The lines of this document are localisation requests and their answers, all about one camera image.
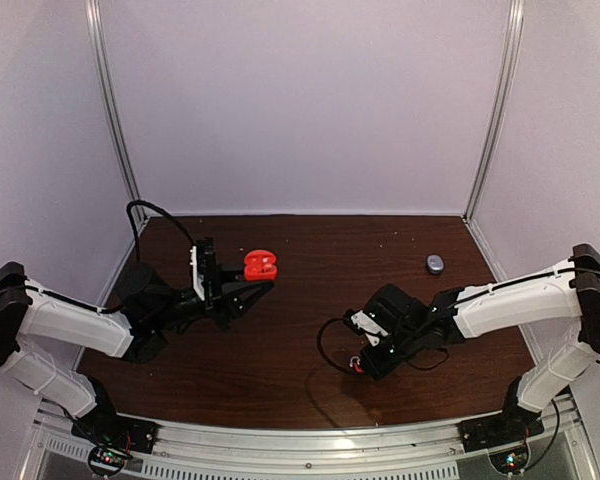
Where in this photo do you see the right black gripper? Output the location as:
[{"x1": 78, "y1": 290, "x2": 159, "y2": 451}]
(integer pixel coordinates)
[{"x1": 360, "y1": 325, "x2": 424, "y2": 381}]

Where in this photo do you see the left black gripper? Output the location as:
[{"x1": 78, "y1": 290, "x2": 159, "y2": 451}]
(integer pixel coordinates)
[{"x1": 150, "y1": 261, "x2": 274, "y2": 331}]

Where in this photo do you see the purple earbud with red hook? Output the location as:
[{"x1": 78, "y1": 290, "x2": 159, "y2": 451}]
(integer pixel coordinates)
[{"x1": 349, "y1": 355, "x2": 366, "y2": 375}]

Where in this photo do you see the red earbud charging case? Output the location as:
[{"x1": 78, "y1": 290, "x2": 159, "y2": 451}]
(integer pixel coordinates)
[{"x1": 243, "y1": 249, "x2": 278, "y2": 282}]

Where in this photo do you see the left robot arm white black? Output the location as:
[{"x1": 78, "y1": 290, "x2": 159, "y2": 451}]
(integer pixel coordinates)
[{"x1": 0, "y1": 262, "x2": 276, "y2": 444}]

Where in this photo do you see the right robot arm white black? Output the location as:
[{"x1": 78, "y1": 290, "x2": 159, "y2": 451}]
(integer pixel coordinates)
[{"x1": 348, "y1": 244, "x2": 600, "y2": 442}]

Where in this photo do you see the grey oval puck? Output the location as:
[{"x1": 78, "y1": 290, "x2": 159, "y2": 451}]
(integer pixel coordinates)
[{"x1": 425, "y1": 254, "x2": 445, "y2": 275}]

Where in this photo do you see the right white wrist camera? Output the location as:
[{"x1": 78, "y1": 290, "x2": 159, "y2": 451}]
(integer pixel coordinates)
[{"x1": 349, "y1": 310, "x2": 388, "y2": 346}]

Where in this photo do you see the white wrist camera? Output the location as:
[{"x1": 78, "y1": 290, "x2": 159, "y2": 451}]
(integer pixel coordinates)
[
  {"x1": 190, "y1": 245, "x2": 205, "y2": 301},
  {"x1": 349, "y1": 310, "x2": 388, "y2": 346}
]

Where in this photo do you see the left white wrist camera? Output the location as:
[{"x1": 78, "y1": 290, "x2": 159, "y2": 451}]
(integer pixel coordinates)
[{"x1": 190, "y1": 245, "x2": 205, "y2": 301}]

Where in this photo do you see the right black camera cable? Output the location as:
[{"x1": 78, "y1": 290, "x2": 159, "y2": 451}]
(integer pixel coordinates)
[{"x1": 317, "y1": 317, "x2": 451, "y2": 375}]

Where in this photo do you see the black camera cable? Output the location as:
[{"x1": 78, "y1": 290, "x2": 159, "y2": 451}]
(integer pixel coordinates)
[
  {"x1": 124, "y1": 199, "x2": 196, "y2": 264},
  {"x1": 317, "y1": 317, "x2": 451, "y2": 375}
]

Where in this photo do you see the left black camera cable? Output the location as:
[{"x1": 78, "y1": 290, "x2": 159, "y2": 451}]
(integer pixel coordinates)
[{"x1": 124, "y1": 199, "x2": 196, "y2": 264}]

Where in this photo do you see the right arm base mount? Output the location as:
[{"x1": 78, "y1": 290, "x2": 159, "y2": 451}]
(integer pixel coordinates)
[{"x1": 458, "y1": 397, "x2": 544, "y2": 477}]

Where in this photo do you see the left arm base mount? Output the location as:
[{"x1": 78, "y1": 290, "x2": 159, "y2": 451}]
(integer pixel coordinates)
[{"x1": 61, "y1": 392, "x2": 158, "y2": 479}]

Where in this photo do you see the front aluminium rail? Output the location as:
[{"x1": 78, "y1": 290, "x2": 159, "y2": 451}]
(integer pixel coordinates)
[{"x1": 15, "y1": 402, "x2": 600, "y2": 479}]

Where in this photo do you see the left aluminium frame post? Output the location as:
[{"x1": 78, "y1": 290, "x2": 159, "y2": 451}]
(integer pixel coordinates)
[{"x1": 84, "y1": 0, "x2": 141, "y2": 201}]

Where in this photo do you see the aluminium frame post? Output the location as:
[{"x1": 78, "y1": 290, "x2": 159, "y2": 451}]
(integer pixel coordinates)
[
  {"x1": 84, "y1": 0, "x2": 141, "y2": 201},
  {"x1": 463, "y1": 0, "x2": 525, "y2": 224}
]

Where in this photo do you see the right aluminium frame post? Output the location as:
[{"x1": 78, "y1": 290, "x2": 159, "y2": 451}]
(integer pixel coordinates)
[{"x1": 463, "y1": 0, "x2": 525, "y2": 224}]

